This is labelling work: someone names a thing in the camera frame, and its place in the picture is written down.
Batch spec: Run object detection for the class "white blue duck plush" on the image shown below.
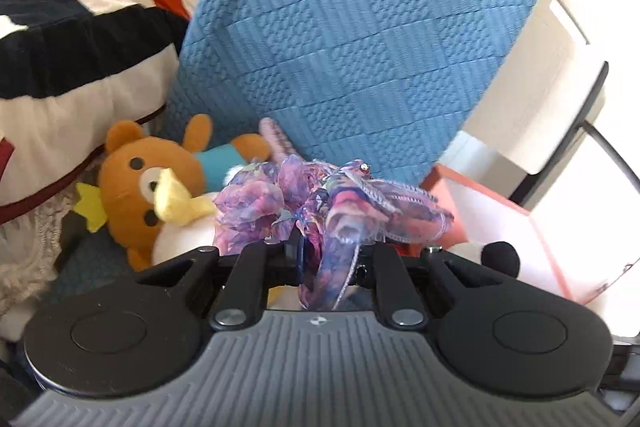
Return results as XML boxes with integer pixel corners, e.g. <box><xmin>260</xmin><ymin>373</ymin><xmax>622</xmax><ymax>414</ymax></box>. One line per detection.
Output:
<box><xmin>152</xmin><ymin>168</ymin><xmax>219</xmax><ymax>265</ymax></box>

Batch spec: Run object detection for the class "panda plush toy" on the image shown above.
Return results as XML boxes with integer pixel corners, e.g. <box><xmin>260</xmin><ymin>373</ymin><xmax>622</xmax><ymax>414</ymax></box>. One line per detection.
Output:
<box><xmin>449</xmin><ymin>242</ymin><xmax>573</xmax><ymax>300</ymax></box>

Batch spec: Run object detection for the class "purple organza ribbon bow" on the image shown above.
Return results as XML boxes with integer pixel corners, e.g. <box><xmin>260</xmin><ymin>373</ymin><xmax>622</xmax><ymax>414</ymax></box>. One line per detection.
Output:
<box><xmin>214</xmin><ymin>155</ymin><xmax>454</xmax><ymax>311</ymax></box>

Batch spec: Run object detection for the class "brown bear plush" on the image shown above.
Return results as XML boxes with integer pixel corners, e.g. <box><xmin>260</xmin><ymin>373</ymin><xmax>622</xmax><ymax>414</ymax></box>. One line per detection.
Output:
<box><xmin>73</xmin><ymin>114</ymin><xmax>271</xmax><ymax>271</ymax></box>

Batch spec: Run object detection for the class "pink cardboard box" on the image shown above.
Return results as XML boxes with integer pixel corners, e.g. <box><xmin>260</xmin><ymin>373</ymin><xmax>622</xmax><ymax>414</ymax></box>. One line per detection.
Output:
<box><xmin>409</xmin><ymin>163</ymin><xmax>574</xmax><ymax>303</ymax></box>

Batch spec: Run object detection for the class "pink striped fabric piece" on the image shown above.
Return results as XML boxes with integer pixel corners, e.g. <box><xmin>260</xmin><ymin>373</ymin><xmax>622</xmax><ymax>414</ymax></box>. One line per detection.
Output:
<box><xmin>258</xmin><ymin>117</ymin><xmax>298</xmax><ymax>164</ymax></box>

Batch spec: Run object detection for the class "black curved tube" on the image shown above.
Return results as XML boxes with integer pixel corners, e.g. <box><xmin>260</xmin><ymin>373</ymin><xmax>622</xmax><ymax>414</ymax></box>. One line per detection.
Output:
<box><xmin>582</xmin><ymin>120</ymin><xmax>640</xmax><ymax>193</ymax></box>

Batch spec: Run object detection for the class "blue textured chair cover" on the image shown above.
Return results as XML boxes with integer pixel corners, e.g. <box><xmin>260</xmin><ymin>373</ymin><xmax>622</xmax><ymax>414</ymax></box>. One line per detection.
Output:
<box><xmin>163</xmin><ymin>0</ymin><xmax>537</xmax><ymax>184</ymax></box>

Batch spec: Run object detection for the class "striped plush blanket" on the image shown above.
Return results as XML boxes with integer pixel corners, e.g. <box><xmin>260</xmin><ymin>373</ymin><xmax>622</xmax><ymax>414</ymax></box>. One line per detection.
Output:
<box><xmin>1</xmin><ymin>0</ymin><xmax>198</xmax><ymax>221</ymax></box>

